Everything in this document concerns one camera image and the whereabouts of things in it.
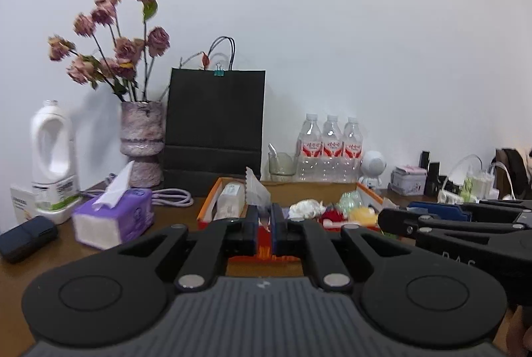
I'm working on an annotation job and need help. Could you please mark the clear glass cup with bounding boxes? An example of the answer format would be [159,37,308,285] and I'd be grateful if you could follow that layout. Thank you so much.
[268,143,298,182]

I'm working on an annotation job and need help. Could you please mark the white tissue paper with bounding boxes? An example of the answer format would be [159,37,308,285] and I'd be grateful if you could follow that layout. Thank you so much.
[289,199,327,220]

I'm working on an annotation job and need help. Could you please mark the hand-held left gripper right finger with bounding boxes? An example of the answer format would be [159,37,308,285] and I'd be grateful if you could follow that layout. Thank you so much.
[270,202,410,293]

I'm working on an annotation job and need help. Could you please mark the yellow plush toy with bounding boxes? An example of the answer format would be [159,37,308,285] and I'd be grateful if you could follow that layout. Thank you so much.
[348,206,381,233]

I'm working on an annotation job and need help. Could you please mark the white charger plug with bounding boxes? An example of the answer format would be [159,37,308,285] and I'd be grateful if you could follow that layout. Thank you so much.
[471,170,495,200]

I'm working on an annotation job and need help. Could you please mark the white power strip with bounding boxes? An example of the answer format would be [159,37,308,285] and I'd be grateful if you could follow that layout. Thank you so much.
[437,188,478,204]

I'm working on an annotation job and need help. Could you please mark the brown bag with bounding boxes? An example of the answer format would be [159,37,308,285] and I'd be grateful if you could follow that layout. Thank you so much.
[494,148,532,200]

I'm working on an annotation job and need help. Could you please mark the white detergent jug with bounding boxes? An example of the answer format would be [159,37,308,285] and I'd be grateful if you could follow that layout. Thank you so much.
[30,99,82,225]

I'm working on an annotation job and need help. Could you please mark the white round robot speaker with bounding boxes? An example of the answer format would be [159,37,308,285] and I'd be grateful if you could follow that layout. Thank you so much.
[358,150,388,190]

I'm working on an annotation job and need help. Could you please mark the small clear sachet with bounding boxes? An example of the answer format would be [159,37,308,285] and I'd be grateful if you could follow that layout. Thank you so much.
[244,167,272,225]

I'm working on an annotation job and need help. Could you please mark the purple tissue pack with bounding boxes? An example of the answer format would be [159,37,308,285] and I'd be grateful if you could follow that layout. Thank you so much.
[71,161,155,250]

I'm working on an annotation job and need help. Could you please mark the red cardboard box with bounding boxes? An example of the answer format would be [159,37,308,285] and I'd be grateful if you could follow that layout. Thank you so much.
[197,176,385,264]

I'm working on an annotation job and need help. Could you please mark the red fabric flower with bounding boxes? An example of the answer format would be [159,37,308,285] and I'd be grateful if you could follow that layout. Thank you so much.
[318,207,345,231]

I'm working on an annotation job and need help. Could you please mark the lavender cable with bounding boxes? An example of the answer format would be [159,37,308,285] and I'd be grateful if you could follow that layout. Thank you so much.
[150,191,195,209]

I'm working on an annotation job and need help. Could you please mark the dark navy case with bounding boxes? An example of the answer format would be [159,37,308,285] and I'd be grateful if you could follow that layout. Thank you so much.
[0,215,59,263]

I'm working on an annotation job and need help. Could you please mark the white carton box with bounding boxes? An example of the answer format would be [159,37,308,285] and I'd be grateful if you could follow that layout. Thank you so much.
[10,184,38,224]

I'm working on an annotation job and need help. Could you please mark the power strip with chargers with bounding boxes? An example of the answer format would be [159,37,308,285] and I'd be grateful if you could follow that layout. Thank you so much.
[441,155,532,200]

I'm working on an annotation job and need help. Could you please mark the clear cotton swab container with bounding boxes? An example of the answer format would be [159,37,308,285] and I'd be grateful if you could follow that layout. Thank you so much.
[216,181,247,220]

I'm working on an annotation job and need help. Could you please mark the white printed tin box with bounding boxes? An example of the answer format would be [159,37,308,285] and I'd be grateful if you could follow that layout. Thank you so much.
[388,165,428,196]

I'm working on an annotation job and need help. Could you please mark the mottled purple vase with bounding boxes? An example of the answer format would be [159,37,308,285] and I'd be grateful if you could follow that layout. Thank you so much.
[120,100,166,188]

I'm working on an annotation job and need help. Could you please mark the black paper bag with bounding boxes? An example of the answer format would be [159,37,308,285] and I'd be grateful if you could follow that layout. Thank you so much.
[160,36,267,185]

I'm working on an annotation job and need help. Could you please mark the clear plastic bag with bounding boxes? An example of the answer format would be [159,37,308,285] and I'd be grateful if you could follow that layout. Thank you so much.
[337,191,363,214]

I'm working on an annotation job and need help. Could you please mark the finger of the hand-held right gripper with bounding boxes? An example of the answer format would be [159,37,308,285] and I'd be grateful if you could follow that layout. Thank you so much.
[407,199,532,222]
[377,208,520,242]

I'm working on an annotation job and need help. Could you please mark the dried pink flowers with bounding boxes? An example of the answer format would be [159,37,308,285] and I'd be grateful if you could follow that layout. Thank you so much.
[48,0,171,102]

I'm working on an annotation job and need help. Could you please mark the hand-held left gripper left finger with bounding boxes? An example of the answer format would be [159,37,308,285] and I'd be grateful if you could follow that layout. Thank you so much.
[118,204,260,293]

